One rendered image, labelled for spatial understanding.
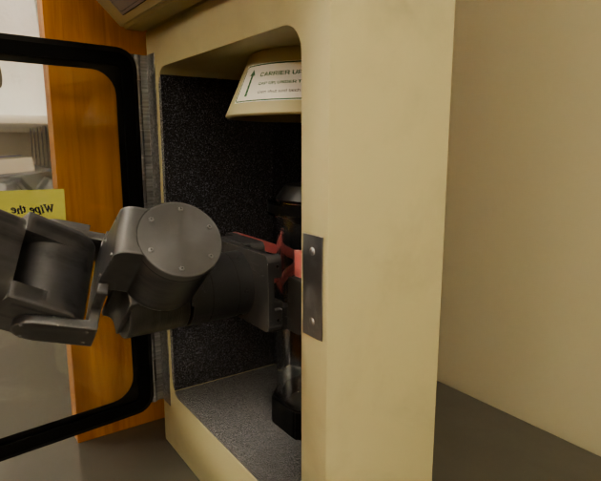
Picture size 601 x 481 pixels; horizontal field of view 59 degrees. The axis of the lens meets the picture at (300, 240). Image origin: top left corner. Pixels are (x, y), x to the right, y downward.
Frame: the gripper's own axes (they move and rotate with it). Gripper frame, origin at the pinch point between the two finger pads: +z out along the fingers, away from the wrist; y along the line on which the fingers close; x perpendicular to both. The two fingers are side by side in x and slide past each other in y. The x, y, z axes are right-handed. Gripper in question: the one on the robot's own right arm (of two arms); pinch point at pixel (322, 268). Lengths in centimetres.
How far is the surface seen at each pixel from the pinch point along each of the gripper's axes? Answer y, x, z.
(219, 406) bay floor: 8.1, 15.7, -7.7
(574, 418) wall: -8.7, 22.1, 32.9
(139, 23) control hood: 13.8, -23.7, -12.2
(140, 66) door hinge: 17.3, -20.2, -11.3
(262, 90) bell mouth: -2.8, -16.2, -7.9
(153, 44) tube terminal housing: 15.4, -22.2, -10.4
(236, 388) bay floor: 10.8, 15.7, -4.4
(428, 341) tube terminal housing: -14.2, 2.9, -0.3
